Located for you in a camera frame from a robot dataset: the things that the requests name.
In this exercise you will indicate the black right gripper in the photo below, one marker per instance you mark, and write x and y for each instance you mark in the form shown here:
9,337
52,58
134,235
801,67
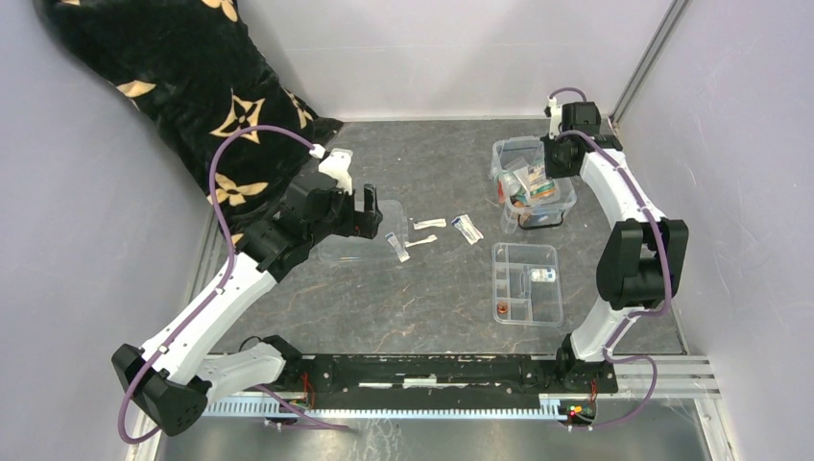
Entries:
552,171

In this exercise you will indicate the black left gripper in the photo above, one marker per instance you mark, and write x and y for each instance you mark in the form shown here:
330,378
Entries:
364,224

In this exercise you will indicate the clear box lid black handle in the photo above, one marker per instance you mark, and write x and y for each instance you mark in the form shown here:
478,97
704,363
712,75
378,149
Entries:
338,249

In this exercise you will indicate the clear plastic storage box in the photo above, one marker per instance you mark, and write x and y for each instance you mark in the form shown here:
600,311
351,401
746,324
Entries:
507,156

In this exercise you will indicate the white bottle green label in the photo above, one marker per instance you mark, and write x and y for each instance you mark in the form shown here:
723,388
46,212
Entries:
509,185

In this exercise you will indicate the white plaster strip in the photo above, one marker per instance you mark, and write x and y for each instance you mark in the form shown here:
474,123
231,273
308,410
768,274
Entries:
427,224

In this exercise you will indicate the clear compartment organizer tray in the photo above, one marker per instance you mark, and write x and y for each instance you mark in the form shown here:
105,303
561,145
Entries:
532,304

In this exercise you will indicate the colourful bandage packet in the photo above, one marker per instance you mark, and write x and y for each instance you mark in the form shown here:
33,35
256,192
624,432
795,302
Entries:
537,186

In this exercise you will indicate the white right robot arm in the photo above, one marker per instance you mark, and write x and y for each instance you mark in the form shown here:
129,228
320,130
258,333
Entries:
640,268

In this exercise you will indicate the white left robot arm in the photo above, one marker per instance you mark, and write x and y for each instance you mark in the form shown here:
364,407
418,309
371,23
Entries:
170,377

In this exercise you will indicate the white blue wipe sachet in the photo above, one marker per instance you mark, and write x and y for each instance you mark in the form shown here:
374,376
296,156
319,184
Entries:
400,251

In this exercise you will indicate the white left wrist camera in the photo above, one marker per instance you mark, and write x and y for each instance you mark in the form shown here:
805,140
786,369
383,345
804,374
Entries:
336,166

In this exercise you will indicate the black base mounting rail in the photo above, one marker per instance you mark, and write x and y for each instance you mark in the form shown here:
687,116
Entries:
446,381

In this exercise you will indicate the white slotted cable duct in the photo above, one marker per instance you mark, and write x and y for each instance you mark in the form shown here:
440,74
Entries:
261,405

